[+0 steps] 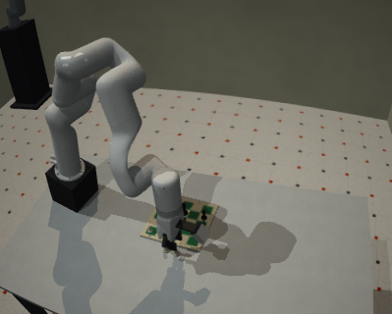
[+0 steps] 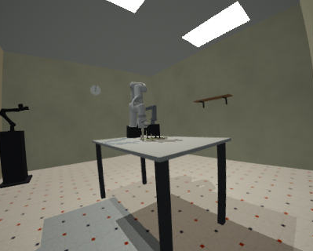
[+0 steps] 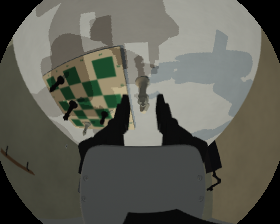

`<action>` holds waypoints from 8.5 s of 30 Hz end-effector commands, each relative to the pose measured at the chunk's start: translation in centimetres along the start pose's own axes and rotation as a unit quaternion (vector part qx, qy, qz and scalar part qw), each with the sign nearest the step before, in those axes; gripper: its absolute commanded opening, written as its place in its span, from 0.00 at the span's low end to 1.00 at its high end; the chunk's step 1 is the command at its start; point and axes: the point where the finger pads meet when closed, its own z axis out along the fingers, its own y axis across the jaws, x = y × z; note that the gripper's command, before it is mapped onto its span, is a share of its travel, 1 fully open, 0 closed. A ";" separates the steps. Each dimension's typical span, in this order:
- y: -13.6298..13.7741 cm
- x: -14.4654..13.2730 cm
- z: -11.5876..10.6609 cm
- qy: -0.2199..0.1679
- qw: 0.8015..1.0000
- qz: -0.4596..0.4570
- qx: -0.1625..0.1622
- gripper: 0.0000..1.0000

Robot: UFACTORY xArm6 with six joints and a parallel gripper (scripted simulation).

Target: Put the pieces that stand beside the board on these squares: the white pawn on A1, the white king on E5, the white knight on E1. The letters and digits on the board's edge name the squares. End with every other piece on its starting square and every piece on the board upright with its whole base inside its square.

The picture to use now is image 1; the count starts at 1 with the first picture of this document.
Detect green and cream chessboard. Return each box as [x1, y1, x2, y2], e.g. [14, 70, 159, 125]
[140, 197, 218, 251]

